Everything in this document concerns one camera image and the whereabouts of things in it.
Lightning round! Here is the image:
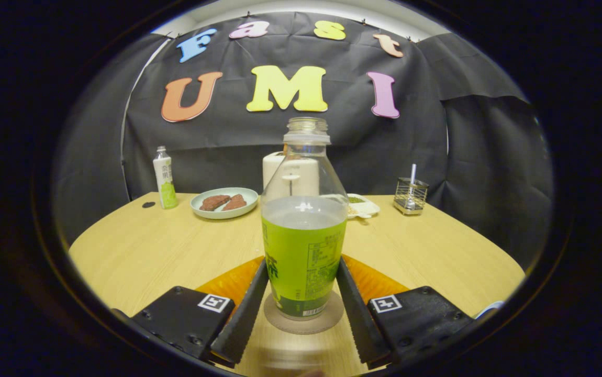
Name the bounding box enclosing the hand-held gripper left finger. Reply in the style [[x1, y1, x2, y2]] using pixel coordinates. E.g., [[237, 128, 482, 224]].
[[131, 257, 270, 367]]

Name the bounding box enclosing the wooden table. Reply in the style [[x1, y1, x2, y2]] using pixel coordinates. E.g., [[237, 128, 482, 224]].
[[69, 192, 526, 376]]

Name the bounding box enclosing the black backdrop cloth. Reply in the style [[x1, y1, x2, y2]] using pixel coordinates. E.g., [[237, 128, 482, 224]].
[[52, 12, 555, 273]]

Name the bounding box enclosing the small white green bottle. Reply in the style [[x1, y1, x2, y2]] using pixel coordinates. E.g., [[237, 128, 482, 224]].
[[153, 146, 179, 210]]

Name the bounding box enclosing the brown food piece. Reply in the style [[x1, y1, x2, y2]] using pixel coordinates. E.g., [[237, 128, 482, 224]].
[[222, 194, 248, 212], [199, 195, 231, 212]]

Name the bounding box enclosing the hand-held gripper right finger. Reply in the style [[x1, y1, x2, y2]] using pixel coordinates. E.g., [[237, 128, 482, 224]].
[[337, 255, 477, 365]]

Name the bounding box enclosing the white cup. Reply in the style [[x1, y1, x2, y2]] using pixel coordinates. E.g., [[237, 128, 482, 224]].
[[476, 301, 505, 320]]

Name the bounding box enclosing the pale green plate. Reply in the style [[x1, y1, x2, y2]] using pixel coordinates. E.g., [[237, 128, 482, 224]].
[[190, 187, 259, 220]]

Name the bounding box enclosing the white toaster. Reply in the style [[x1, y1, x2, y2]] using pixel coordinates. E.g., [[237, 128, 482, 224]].
[[262, 151, 320, 202]]

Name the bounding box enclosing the clear juice bottle green label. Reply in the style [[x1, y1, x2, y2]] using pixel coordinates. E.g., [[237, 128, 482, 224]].
[[261, 117, 348, 321]]

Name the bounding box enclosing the wire mesh holder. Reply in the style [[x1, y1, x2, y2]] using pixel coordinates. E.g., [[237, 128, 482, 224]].
[[393, 178, 430, 216]]

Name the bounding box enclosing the white divided snack tray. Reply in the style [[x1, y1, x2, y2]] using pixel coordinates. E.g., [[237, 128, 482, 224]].
[[345, 193, 381, 219]]

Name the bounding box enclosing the round brown coaster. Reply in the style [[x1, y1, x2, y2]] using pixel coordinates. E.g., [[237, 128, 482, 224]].
[[263, 291, 344, 335]]

